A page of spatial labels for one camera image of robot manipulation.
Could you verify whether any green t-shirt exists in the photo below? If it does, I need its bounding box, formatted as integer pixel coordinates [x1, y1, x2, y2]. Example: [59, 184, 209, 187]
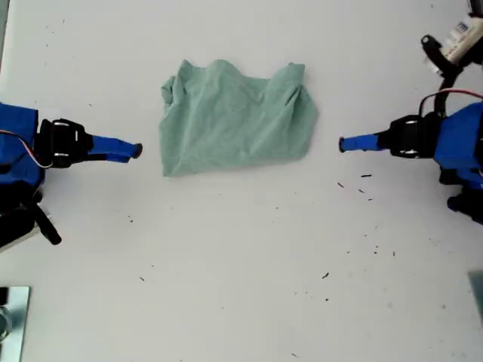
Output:
[158, 58, 320, 178]

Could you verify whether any wide steel plate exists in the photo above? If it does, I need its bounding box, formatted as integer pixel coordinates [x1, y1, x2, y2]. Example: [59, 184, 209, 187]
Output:
[0, 286, 32, 362]

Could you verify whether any red white wire on arm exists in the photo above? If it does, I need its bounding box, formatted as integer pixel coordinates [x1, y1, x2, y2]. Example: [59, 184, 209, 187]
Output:
[0, 129, 53, 169]

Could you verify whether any black camera stalk with ring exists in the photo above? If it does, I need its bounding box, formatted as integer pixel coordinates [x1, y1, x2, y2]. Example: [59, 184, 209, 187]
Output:
[420, 34, 483, 118]

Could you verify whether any thick black camera cable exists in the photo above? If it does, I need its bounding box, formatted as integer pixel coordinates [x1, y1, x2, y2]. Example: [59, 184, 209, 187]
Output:
[32, 203, 63, 246]

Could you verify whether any black camera box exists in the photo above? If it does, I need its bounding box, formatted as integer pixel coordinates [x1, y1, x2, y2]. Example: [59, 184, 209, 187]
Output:
[0, 209, 38, 252]

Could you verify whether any white printed camera box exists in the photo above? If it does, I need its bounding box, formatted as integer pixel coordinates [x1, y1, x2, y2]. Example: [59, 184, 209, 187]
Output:
[443, 13, 483, 61]

